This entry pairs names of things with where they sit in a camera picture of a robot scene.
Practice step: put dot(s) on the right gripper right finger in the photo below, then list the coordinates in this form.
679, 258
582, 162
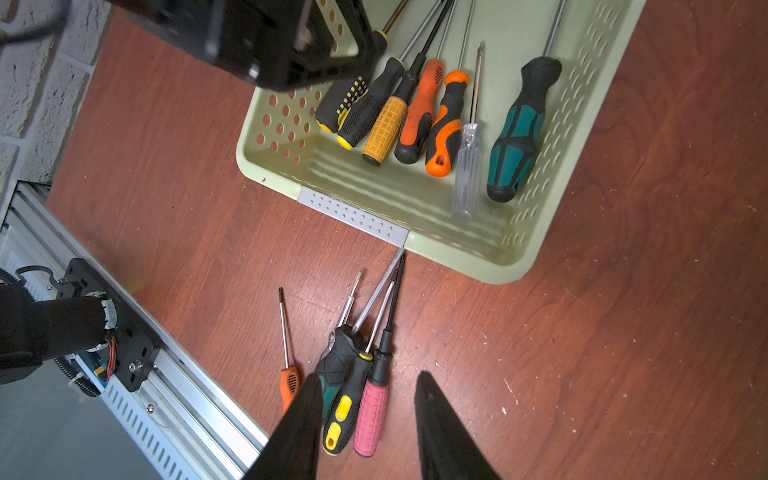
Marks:
446, 449

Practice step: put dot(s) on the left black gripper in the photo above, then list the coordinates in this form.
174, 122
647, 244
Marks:
274, 45

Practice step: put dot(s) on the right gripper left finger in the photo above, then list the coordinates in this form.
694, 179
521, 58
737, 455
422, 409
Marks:
292, 452

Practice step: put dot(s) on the black yellow striped screwdriver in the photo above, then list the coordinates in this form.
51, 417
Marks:
340, 97

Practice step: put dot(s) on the black yellow small screwdriver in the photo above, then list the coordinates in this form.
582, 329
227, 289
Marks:
362, 116

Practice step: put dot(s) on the yellow handled screwdriver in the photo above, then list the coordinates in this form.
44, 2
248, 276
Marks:
393, 114

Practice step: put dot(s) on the orange black curved screwdriver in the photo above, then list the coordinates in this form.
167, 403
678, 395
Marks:
444, 138

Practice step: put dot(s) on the clear handled screwdriver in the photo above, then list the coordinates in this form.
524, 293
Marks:
466, 182

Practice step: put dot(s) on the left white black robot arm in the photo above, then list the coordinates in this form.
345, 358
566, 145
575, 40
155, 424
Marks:
33, 332

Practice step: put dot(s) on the black yellow dotted screwdriver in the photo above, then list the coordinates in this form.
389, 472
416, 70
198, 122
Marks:
342, 419

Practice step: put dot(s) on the orange slim screwdriver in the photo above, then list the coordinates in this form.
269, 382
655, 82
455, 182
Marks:
289, 376

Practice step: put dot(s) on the light green plastic bin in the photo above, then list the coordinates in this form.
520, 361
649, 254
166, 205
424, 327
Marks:
282, 147

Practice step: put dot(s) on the green black large screwdriver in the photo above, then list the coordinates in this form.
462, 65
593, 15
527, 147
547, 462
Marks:
345, 342

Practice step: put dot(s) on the clear small screwdriver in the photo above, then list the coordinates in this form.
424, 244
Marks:
349, 297

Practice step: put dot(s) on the pink handled screwdriver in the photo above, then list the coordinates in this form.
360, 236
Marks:
374, 404

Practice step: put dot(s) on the aluminium rail frame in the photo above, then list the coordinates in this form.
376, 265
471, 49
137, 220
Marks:
180, 424

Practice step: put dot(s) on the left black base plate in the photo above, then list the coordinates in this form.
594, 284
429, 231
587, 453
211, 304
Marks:
128, 348

